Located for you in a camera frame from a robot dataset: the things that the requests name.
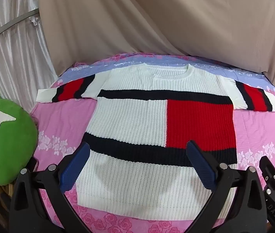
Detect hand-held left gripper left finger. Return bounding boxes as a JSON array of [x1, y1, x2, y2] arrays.
[[9, 142, 92, 233]]

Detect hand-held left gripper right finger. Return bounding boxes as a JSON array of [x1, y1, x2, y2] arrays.
[[185, 140, 268, 233]]

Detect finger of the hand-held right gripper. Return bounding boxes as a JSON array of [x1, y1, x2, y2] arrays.
[[259, 156, 275, 190]]

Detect white red black knit sweater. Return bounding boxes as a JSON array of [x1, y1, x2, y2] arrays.
[[36, 63, 275, 220]]

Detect pink floral bed sheet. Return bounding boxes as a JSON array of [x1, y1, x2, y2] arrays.
[[29, 52, 275, 233]]

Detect green plush pillow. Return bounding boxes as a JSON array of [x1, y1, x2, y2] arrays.
[[0, 93, 39, 184]]

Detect white satin curtain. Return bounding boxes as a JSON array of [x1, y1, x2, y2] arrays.
[[0, 0, 60, 107]]

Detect grey metal bar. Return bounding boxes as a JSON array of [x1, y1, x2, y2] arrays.
[[0, 8, 40, 43]]

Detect beige backdrop cloth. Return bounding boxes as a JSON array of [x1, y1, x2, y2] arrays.
[[37, 0, 275, 78]]

